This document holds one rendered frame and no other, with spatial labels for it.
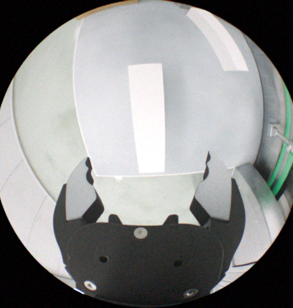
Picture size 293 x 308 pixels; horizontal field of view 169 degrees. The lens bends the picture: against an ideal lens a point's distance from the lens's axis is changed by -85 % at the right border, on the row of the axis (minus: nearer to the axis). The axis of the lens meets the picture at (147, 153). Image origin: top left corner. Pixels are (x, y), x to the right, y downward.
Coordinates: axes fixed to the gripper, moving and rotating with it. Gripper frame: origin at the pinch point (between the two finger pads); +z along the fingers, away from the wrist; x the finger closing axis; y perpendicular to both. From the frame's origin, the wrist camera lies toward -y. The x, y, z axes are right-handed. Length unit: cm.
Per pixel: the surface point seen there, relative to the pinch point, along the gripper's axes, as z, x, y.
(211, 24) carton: 10.2, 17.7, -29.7
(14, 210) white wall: -46, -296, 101
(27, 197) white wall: 19, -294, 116
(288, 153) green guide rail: -2, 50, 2
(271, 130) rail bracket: 5.1, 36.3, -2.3
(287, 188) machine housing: -10, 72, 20
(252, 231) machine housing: -11.8, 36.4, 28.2
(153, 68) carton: 10.2, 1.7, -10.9
